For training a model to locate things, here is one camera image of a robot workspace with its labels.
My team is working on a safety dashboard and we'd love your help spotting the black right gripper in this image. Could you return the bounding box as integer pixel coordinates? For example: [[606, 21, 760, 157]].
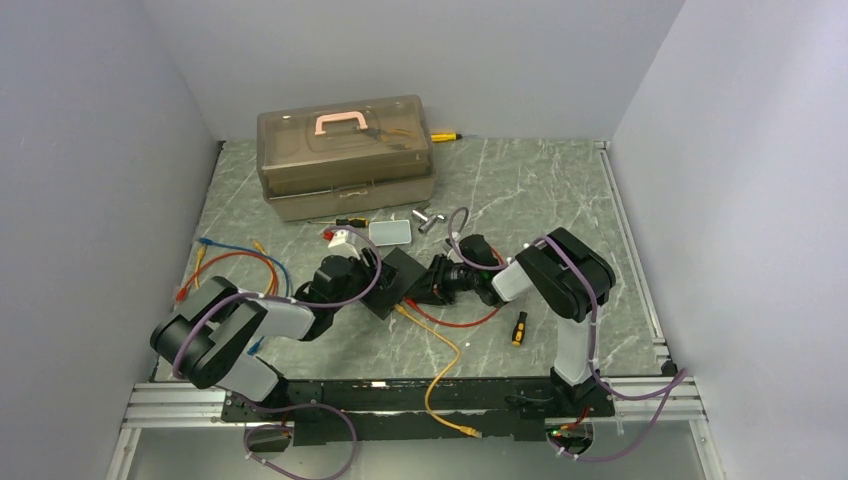
[[405, 254, 480, 306]]

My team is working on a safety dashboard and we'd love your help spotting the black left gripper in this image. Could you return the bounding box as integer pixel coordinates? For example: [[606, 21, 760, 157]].
[[331, 247, 400, 313]]

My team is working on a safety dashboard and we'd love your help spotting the short red ethernet cable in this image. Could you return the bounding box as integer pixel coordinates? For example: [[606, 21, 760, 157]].
[[405, 246, 507, 330]]

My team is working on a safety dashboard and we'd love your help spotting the black network switch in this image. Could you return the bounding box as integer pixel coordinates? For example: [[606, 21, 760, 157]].
[[360, 248, 426, 319]]

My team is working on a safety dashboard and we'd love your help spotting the small white switch box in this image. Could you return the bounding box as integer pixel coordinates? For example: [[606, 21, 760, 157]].
[[368, 219, 412, 247]]

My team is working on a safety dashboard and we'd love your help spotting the blue ethernet cable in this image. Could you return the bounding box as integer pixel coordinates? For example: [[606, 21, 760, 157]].
[[198, 236, 294, 359]]

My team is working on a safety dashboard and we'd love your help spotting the yellow ethernet cable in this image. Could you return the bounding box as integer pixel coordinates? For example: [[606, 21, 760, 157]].
[[192, 239, 277, 296], [393, 303, 482, 440]]

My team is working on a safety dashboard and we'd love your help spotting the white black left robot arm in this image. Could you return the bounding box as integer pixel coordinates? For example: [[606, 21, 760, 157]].
[[150, 249, 398, 420]]

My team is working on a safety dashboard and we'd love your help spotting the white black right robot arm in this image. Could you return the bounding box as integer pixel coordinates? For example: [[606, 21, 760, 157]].
[[407, 228, 616, 415]]

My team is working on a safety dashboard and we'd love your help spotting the black yellow screwdriver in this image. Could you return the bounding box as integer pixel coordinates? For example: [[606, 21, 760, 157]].
[[306, 217, 369, 228]]

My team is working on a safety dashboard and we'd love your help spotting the chrome socket adapter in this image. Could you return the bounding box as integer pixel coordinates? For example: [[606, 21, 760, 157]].
[[412, 208, 446, 234]]

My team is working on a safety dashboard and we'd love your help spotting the black orange stubby screwdriver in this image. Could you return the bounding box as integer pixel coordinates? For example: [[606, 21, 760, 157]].
[[511, 311, 528, 346]]

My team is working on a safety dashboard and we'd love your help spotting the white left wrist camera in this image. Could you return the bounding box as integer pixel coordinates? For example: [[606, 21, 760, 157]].
[[323, 230, 360, 257]]

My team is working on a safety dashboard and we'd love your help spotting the yellow ethernet cable in switch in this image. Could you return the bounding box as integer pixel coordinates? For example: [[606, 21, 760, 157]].
[[393, 303, 482, 440]]

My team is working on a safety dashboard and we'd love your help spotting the brown translucent toolbox pink handle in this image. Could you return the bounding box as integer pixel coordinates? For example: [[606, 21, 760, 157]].
[[256, 95, 437, 221]]

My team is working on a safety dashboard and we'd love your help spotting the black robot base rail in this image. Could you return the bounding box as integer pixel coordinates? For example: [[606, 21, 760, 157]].
[[221, 376, 615, 446]]

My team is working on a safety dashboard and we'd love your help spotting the yellow handled screwdriver by wall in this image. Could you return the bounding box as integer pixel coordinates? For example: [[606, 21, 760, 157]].
[[430, 132, 463, 143]]

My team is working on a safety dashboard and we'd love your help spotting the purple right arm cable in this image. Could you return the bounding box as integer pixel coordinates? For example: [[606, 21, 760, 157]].
[[447, 207, 690, 464]]

